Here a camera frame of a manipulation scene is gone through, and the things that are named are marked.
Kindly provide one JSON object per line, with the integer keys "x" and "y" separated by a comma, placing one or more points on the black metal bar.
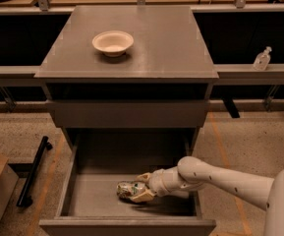
{"x": 25, "y": 199}

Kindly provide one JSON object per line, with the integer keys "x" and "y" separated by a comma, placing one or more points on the clear sanitizer bottle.
{"x": 263, "y": 59}

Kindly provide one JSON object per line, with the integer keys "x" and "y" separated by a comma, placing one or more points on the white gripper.
{"x": 155, "y": 182}

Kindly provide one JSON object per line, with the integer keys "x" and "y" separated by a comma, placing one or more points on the closed grey top drawer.
{"x": 127, "y": 114}

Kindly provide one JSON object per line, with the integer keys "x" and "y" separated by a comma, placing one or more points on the white paper bowl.
{"x": 113, "y": 43}

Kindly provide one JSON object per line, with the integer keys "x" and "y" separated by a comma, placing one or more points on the grey drawer cabinet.
{"x": 168, "y": 60}

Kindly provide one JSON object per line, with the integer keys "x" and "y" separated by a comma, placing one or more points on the green white 7up can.
{"x": 128, "y": 189}

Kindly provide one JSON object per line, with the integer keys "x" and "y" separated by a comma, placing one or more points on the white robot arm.
{"x": 191, "y": 172}

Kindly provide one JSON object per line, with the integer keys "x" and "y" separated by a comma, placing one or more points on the open grey middle drawer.
{"x": 100, "y": 160}

